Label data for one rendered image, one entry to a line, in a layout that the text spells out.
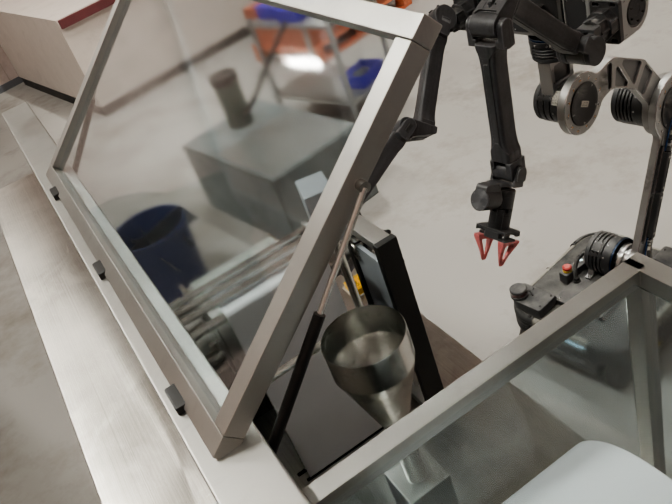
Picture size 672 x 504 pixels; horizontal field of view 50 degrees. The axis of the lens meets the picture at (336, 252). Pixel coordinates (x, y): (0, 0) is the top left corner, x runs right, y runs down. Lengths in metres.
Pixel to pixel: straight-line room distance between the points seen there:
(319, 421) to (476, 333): 1.69
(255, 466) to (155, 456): 0.43
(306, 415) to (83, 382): 0.50
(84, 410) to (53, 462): 2.33
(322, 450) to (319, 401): 0.15
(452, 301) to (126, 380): 2.29
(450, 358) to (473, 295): 1.57
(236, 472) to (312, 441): 0.89
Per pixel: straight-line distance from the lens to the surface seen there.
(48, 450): 3.85
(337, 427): 1.77
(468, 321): 3.39
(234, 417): 0.87
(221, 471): 0.88
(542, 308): 2.97
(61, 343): 1.65
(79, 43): 7.27
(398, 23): 0.83
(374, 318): 1.21
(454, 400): 0.92
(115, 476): 1.29
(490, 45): 1.78
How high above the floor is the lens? 2.28
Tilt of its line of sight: 34 degrees down
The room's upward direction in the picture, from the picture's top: 21 degrees counter-clockwise
